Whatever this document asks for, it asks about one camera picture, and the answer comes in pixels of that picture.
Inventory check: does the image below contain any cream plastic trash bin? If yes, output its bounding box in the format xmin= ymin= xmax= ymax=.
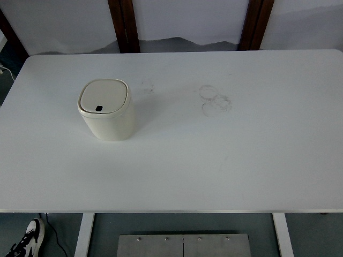
xmin=77 ymin=78 xmax=135 ymax=142

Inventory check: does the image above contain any grey metal plate with screws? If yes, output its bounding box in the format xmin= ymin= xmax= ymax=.
xmin=117 ymin=233 xmax=252 ymax=257

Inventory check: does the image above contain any white table leg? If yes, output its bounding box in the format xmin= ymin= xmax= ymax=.
xmin=74 ymin=213 xmax=95 ymax=257
xmin=272 ymin=213 xmax=295 ymax=257

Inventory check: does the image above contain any person's black and white shoe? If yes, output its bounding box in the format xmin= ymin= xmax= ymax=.
xmin=4 ymin=217 xmax=45 ymax=257

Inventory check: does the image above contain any white box-shaped object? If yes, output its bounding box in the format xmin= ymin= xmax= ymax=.
xmin=0 ymin=28 xmax=8 ymax=52

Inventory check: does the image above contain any black floor cable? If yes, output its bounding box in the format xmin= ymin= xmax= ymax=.
xmin=39 ymin=213 xmax=66 ymax=257

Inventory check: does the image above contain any white floor cable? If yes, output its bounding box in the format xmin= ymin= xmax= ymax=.
xmin=0 ymin=63 xmax=16 ymax=81

